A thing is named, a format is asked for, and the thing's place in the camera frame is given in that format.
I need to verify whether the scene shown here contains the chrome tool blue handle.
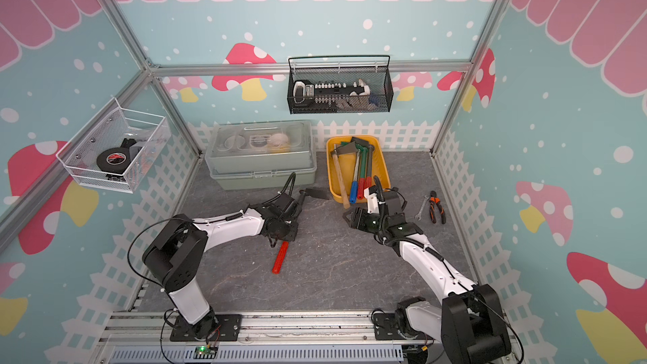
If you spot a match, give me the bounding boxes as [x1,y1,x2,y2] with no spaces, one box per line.
[349,148,362,204]

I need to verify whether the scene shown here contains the yellow plastic storage box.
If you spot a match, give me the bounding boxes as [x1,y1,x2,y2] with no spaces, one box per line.
[325,135,391,204]

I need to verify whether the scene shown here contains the black pick red handle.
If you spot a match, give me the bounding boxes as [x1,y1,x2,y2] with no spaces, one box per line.
[272,188,330,275]

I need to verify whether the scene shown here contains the green hoe red handle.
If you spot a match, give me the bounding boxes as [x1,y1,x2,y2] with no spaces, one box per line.
[338,139,369,204]

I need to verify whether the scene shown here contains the wooden handle hammer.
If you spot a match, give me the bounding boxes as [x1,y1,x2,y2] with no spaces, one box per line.
[327,136,355,209]

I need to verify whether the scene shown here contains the black hoe red handle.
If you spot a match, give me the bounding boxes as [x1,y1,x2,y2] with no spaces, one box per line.
[351,136,375,200]

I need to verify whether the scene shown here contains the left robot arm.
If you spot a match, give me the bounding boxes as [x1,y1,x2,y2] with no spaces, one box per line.
[142,190,307,342]

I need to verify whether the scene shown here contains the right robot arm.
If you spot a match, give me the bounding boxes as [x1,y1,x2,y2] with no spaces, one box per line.
[345,185,520,363]

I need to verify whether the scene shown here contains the small silver wrench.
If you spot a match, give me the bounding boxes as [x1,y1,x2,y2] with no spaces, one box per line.
[414,196,428,221]

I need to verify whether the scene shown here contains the orange black pliers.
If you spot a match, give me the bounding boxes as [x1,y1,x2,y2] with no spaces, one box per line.
[428,190,446,225]

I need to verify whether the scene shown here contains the green lidded toolbox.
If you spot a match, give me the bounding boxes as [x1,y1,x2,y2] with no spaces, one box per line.
[205,121,317,190]

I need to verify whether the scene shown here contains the black socket set holder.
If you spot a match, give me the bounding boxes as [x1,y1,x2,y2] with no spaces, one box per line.
[288,80,372,106]

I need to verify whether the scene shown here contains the green circuit board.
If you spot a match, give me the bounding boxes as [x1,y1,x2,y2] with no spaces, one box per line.
[193,346,218,361]

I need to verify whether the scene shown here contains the black tape roll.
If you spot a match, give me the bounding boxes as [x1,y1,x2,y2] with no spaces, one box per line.
[96,148,132,175]

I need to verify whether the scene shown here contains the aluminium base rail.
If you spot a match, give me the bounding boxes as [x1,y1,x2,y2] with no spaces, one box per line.
[89,310,449,363]

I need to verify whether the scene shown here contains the black wire mesh basket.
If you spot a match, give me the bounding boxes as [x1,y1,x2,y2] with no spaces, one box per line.
[286,55,394,115]

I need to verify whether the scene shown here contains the white wire wall basket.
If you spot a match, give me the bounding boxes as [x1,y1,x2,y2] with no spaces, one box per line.
[57,99,171,194]

